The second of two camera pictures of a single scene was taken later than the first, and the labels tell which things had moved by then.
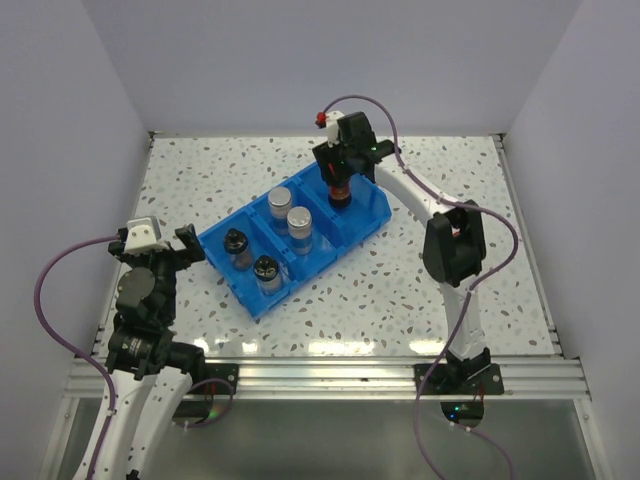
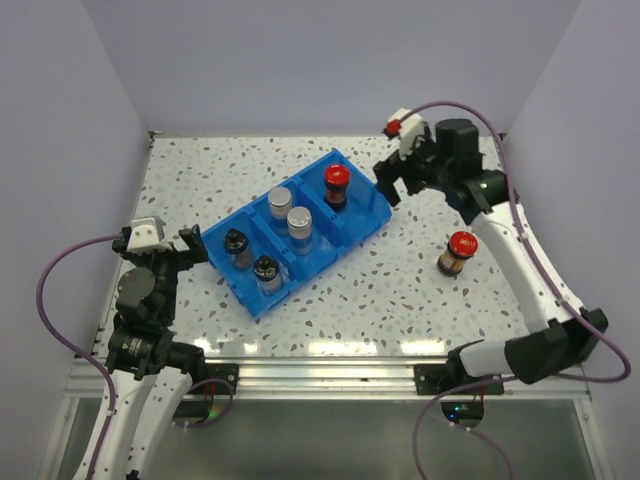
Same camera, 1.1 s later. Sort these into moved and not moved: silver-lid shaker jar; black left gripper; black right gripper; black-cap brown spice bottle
Moved: black right gripper
Not moved: black left gripper; black-cap brown spice bottle; silver-lid shaker jar
